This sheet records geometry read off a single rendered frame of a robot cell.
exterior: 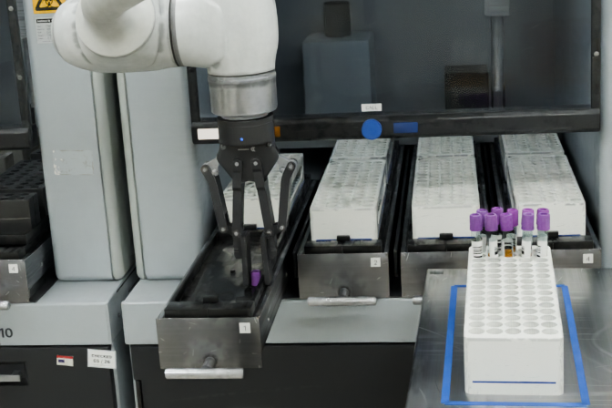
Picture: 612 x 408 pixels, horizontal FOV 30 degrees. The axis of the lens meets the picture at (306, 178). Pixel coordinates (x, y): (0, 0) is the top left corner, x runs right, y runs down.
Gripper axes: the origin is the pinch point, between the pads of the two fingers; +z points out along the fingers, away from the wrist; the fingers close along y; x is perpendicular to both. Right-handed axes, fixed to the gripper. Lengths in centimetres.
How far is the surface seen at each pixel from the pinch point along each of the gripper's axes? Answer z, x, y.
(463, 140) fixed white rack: -2, -58, -29
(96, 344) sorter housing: 17.4, -11.5, 28.2
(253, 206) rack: -1.1, -21.8, 3.9
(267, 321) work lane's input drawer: 6.5, 7.4, -2.2
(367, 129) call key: -13.8, -16.7, -15.0
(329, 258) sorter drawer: 4.2, -11.4, -8.7
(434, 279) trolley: 2.3, 3.7, -24.4
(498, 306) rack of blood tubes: -3.4, 28.5, -31.8
